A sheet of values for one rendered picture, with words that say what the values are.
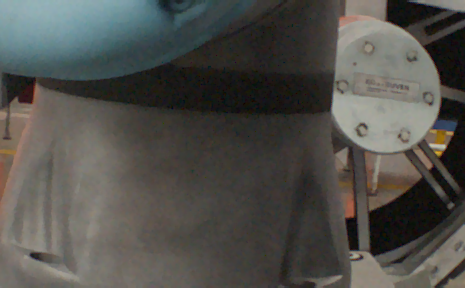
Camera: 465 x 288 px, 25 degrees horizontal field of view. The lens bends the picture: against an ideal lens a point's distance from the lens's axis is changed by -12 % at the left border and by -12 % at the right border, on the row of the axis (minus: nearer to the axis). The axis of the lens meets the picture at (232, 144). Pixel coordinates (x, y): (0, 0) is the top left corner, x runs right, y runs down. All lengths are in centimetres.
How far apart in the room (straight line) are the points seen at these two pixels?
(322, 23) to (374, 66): 70
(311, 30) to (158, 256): 9
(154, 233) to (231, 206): 3
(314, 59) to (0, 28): 18
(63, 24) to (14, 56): 2
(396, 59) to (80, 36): 87
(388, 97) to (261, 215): 73
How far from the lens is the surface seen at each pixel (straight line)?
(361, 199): 137
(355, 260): 54
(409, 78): 110
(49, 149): 39
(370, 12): 124
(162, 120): 37
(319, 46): 39
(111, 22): 23
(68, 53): 23
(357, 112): 109
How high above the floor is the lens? 95
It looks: 9 degrees down
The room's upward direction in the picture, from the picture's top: 6 degrees clockwise
